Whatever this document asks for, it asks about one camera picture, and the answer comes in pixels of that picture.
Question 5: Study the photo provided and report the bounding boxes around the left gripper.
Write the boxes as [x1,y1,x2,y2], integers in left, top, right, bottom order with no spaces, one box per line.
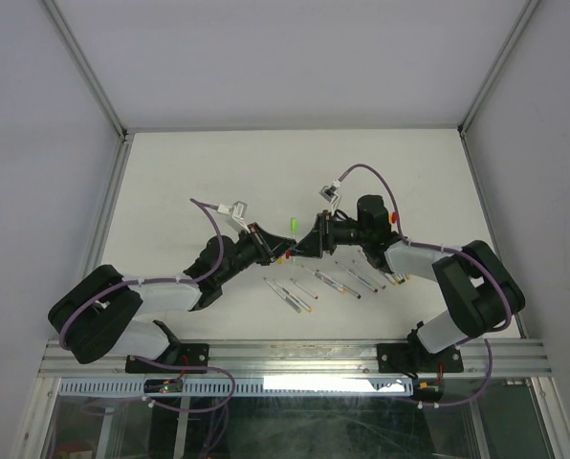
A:
[216,222,295,285]

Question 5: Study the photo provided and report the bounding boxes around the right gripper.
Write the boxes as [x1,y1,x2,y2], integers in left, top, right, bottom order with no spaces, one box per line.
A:
[289,210,369,258]

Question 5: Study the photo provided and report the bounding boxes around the yellow capped pen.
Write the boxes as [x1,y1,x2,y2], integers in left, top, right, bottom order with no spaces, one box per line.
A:
[274,280,313,313]

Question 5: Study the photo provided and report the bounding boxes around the green capped pen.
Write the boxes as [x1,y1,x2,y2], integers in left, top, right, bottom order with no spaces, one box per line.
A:
[263,277,301,314]

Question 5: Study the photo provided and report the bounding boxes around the purple pen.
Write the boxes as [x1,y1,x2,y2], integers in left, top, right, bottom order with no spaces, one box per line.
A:
[352,260,379,293]

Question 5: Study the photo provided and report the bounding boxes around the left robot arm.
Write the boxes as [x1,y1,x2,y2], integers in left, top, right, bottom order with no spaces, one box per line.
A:
[48,223,296,372]

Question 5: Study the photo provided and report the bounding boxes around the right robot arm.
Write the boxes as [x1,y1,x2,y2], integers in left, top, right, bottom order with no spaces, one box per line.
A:
[294,195,526,370]

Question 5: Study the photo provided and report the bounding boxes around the opened pen with orange end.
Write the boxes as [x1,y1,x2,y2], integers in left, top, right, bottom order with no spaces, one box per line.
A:
[301,265,346,294]

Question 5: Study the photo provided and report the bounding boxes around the opened black pen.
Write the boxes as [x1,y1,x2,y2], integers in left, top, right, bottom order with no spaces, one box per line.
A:
[335,261,362,299]

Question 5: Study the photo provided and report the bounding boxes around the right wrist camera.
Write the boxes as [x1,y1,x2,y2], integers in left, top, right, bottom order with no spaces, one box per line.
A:
[319,179,341,213]

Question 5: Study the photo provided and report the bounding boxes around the aluminium front rail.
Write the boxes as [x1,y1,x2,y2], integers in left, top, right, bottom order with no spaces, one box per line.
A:
[38,337,554,379]

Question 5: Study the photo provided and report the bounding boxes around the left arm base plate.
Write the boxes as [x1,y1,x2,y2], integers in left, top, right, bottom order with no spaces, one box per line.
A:
[124,342,209,374]

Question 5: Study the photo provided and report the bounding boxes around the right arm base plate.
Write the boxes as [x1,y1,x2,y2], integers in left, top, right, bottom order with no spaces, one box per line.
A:
[376,342,464,378]

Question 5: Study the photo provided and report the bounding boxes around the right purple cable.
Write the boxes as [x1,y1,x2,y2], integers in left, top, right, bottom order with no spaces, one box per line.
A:
[335,164,514,410]

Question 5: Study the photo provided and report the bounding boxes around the purple cable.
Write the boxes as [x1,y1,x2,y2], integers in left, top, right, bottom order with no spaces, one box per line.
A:
[58,196,236,417]
[335,164,514,410]

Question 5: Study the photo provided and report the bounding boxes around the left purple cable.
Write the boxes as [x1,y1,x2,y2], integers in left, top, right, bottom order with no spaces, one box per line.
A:
[58,196,236,417]

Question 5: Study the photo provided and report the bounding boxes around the left frame post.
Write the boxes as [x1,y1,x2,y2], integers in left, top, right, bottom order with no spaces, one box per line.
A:
[40,0,128,140]

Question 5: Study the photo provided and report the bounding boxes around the frame post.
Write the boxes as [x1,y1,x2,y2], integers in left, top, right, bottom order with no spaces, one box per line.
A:
[458,0,542,139]
[40,0,128,140]

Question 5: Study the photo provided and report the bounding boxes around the slotted cable duct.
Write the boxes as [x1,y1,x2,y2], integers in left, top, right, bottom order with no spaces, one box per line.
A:
[59,376,413,398]

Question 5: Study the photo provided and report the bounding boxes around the right frame post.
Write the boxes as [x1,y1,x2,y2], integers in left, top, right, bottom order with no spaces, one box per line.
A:
[458,0,542,139]

